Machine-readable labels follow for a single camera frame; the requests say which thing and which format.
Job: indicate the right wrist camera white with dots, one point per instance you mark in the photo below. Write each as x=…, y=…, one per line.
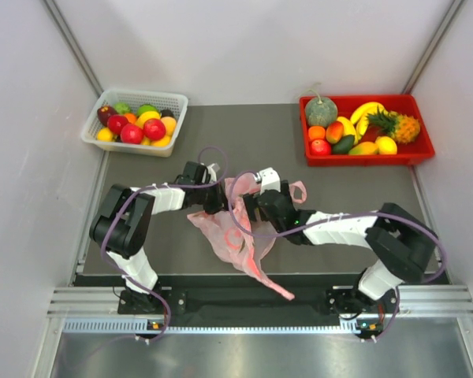
x=268, y=180

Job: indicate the green melon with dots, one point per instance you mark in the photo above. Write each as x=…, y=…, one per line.
x=320, y=110

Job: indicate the green apple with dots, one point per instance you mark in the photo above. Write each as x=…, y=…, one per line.
x=146, y=108

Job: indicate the dark red fruit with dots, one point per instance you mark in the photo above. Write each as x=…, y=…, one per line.
x=104, y=113

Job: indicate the red green yellow mango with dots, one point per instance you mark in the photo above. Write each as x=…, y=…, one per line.
x=365, y=148

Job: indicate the orange peach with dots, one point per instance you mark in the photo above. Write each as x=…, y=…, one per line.
x=170, y=124

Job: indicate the orange pineapple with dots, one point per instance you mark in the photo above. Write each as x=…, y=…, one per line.
x=401, y=128

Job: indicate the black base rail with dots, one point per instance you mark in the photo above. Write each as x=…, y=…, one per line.
x=238, y=300

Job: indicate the yellow fruit in basket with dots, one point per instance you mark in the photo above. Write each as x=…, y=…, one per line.
x=145, y=117

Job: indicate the red apple left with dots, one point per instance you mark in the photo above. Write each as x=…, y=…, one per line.
x=116, y=122

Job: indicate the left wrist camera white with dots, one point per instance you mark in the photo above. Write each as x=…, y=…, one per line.
x=212, y=172

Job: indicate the yellow lemon in basket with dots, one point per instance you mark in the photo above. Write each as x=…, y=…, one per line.
x=105, y=135

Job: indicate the grey slotted cable duct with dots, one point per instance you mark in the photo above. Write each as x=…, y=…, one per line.
x=149, y=327

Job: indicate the dark mangosteen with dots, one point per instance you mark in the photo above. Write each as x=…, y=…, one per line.
x=167, y=113

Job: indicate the red apple right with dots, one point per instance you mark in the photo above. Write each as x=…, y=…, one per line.
x=154, y=129

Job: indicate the white perforated plastic basket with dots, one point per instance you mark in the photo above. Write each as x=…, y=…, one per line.
x=178, y=103

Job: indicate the red apple in tray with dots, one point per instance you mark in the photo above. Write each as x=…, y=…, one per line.
x=320, y=147

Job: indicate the dark green avocado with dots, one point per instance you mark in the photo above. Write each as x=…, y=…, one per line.
x=344, y=145

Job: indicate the yellow banana bunch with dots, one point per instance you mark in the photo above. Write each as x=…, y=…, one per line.
x=360, y=116

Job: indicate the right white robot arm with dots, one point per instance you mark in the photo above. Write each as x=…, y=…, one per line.
x=401, y=243

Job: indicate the red apple middle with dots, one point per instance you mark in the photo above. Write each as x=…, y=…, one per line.
x=131, y=134

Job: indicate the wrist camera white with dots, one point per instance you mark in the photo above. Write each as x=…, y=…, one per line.
x=268, y=180
x=212, y=172

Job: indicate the green lime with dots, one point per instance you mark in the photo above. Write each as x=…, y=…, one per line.
x=122, y=107

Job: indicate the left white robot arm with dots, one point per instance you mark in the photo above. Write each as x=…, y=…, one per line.
x=122, y=221

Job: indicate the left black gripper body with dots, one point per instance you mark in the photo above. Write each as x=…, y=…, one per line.
x=210, y=198

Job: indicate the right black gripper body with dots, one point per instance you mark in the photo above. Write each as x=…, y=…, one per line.
x=251, y=204

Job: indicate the pink printed plastic bag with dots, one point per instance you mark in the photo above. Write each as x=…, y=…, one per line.
x=235, y=239

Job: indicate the small orange tangerine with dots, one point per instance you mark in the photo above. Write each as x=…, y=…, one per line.
x=130, y=117

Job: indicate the orange fruit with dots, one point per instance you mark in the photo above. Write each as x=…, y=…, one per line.
x=316, y=132

